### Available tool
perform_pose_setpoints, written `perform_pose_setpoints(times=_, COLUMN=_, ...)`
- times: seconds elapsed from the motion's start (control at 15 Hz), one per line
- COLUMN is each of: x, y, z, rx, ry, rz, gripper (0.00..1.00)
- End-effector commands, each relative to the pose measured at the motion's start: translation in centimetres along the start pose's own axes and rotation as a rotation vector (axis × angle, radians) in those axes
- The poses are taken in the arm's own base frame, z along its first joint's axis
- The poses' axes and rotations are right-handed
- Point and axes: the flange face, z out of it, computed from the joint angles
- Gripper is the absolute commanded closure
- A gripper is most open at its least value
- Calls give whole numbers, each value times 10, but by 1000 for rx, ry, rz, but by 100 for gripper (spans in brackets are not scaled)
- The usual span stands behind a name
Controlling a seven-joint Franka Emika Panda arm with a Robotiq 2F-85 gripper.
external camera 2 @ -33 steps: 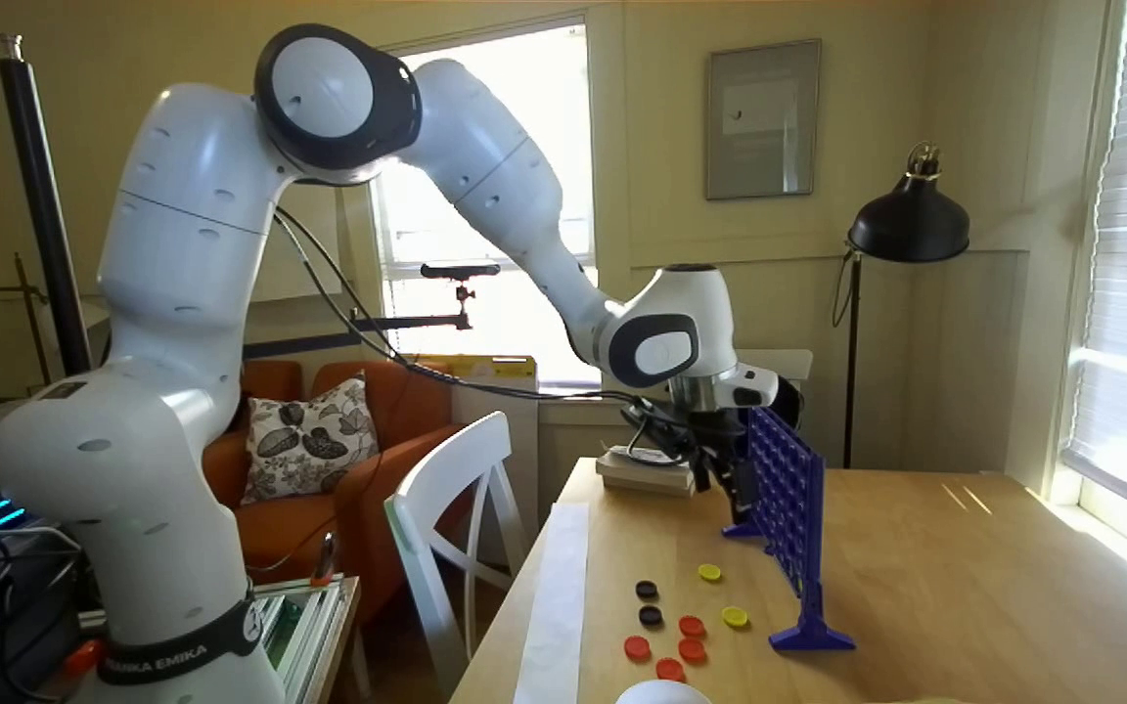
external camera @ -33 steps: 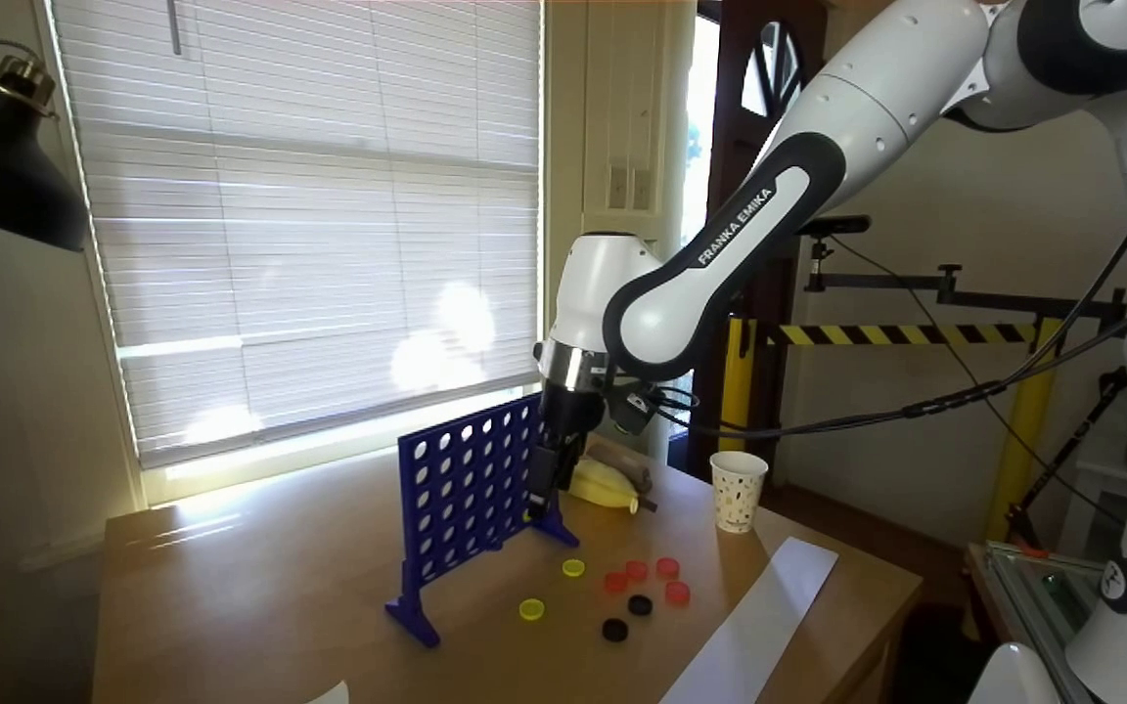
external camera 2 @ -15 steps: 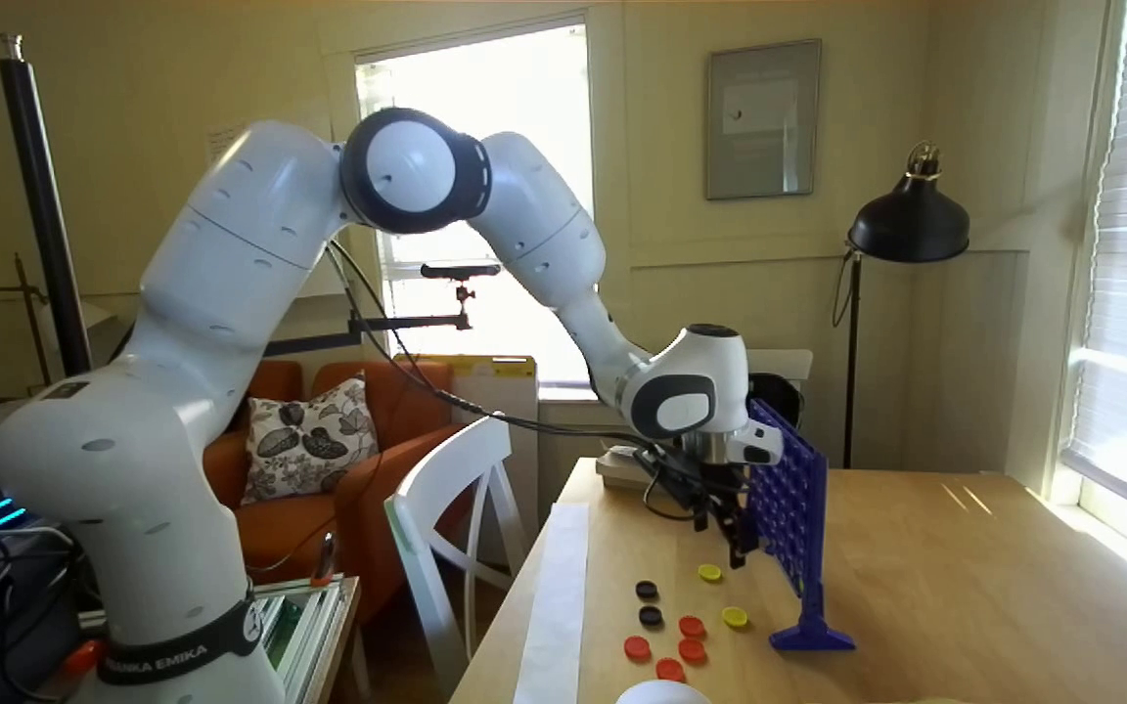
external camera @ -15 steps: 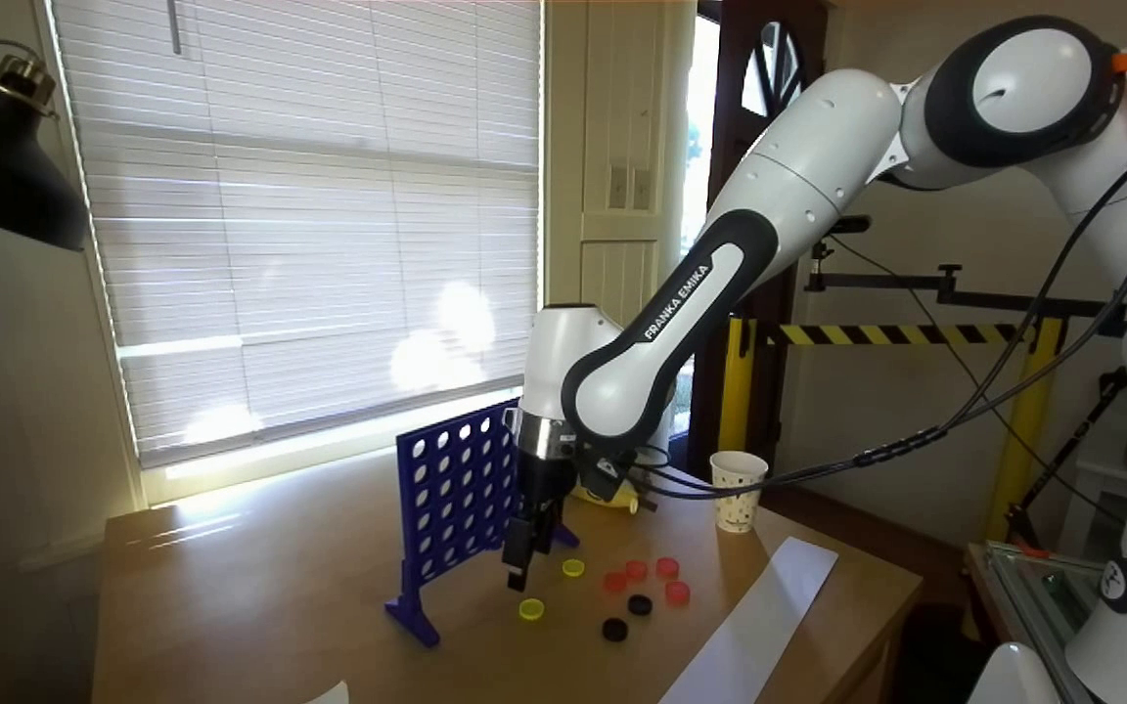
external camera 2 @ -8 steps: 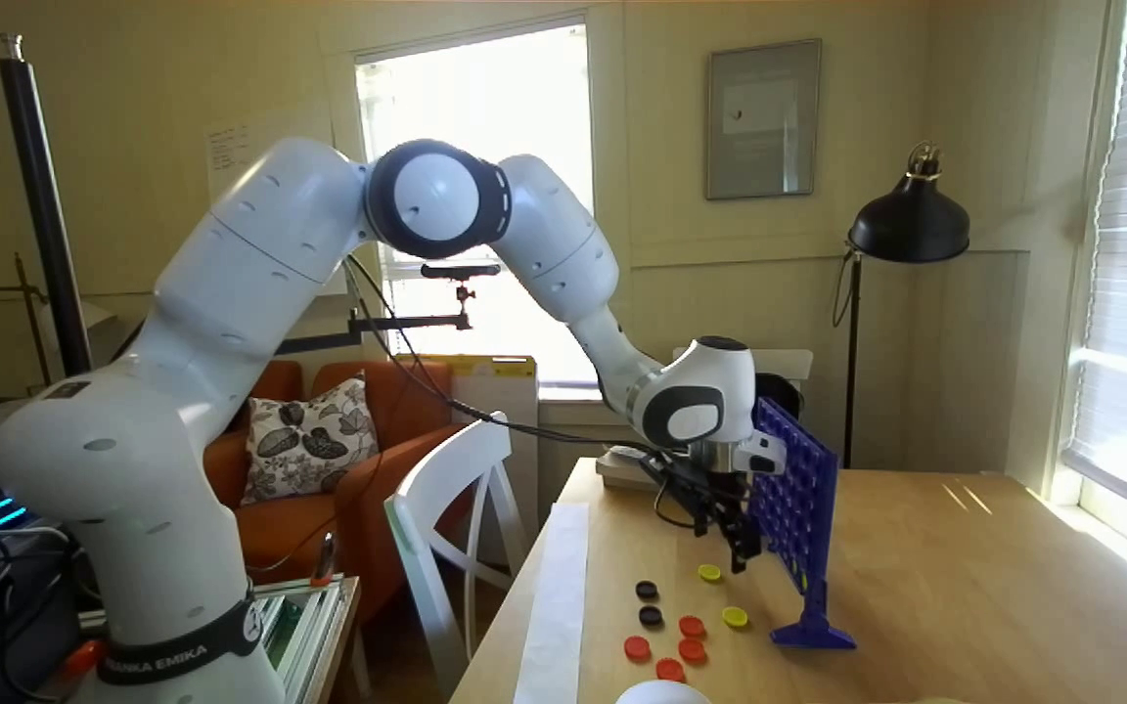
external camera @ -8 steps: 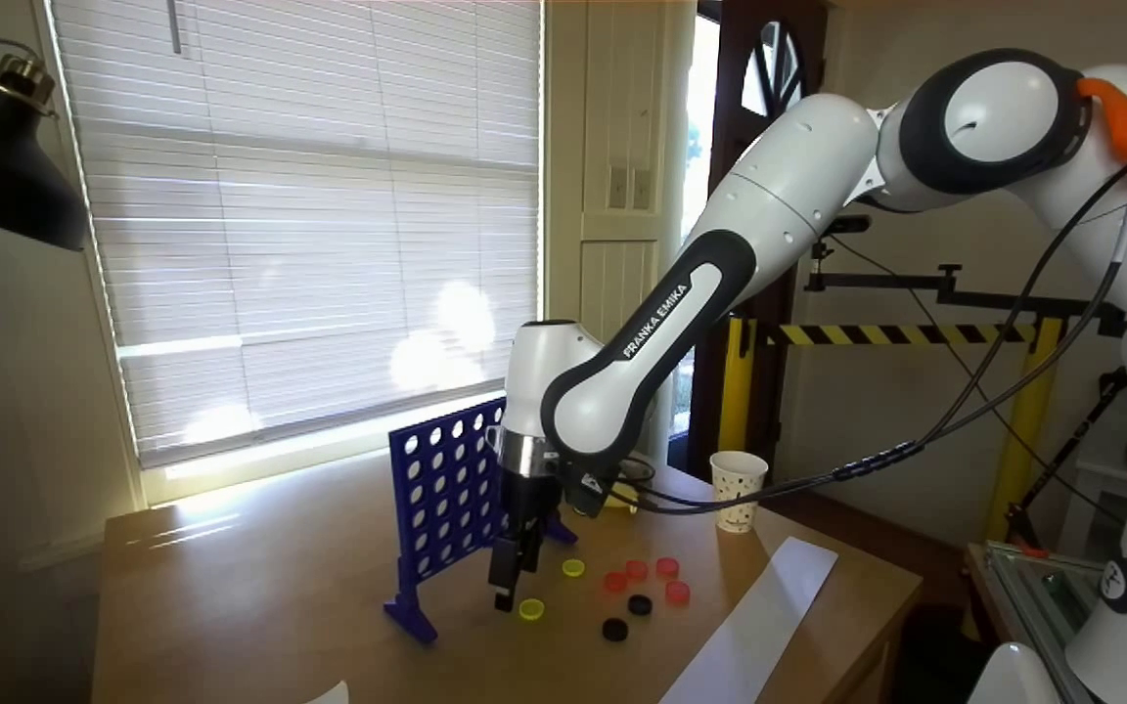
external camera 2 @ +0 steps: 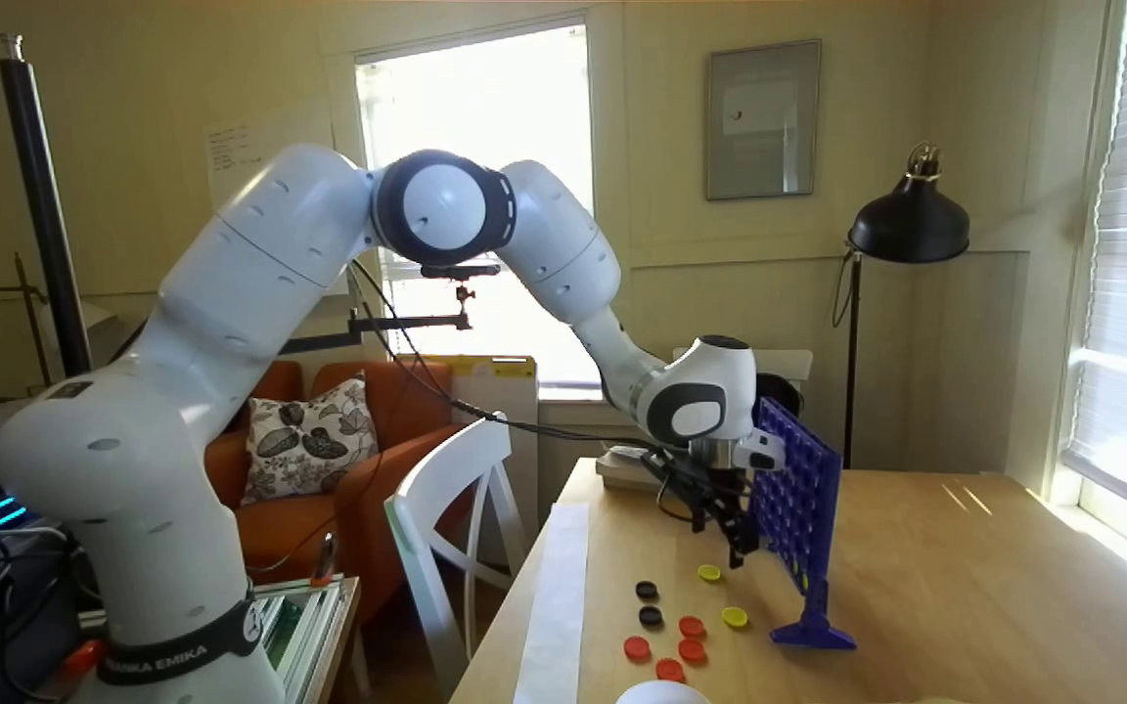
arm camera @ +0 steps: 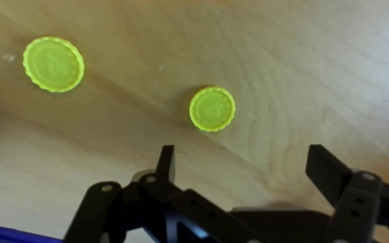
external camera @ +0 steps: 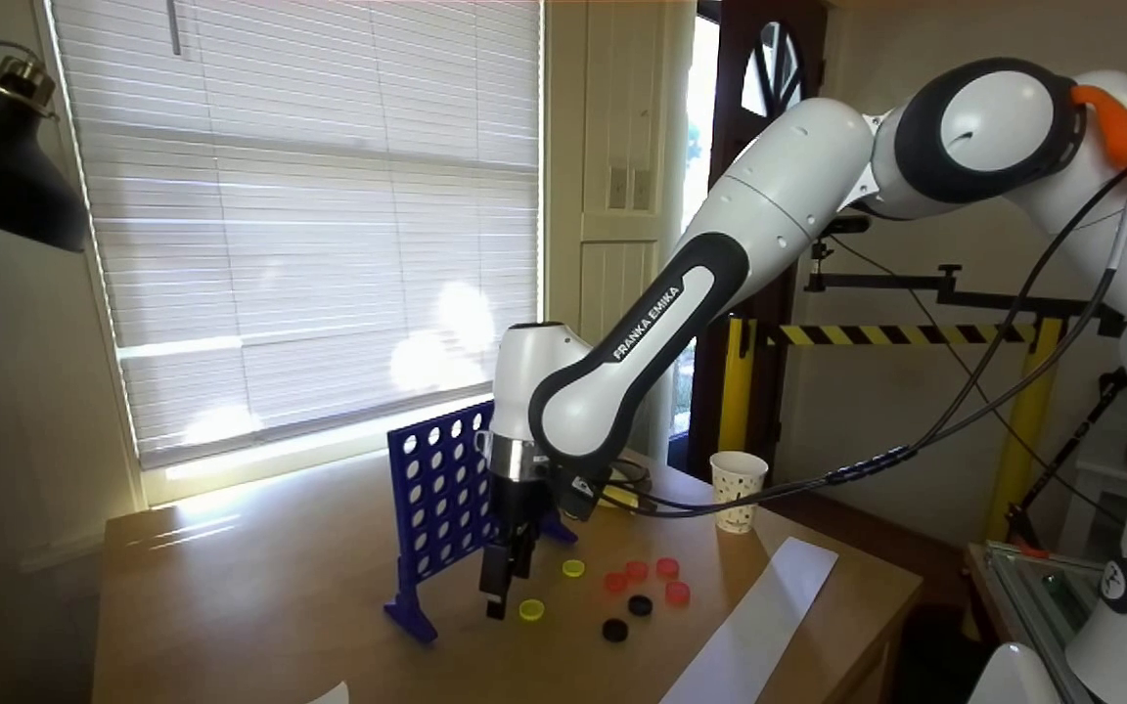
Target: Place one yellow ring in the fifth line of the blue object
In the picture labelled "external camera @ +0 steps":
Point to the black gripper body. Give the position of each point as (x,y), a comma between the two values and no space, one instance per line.
(521,515)

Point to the yellow game disc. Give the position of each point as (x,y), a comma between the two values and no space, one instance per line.
(534,608)
(573,567)

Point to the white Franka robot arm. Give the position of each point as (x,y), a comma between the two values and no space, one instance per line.
(783,198)

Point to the blue perforated game grid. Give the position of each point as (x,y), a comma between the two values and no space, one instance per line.
(410,621)

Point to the black game disc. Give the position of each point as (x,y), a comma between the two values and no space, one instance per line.
(612,632)
(639,604)

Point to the pale yellowish box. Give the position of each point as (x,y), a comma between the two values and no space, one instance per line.
(627,502)

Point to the small white paper sheet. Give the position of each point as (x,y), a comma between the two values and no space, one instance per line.
(329,694)

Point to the white paper cup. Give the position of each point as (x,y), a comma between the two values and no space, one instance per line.
(738,502)

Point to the long white paper strip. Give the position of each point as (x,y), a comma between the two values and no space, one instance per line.
(760,627)

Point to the white window blinds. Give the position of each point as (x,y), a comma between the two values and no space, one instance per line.
(305,198)

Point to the yellow black striped barrier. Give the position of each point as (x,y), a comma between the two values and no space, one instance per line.
(902,333)

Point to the dark wooden door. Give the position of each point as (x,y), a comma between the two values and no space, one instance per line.
(731,65)

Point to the black floor lamp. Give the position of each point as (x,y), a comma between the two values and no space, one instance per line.
(2,168)

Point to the wall switch panel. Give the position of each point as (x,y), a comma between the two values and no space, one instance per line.
(632,189)

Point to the metal frame rack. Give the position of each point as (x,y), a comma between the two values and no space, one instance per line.
(1019,587)

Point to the black camera stand bar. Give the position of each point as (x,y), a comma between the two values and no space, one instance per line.
(980,300)

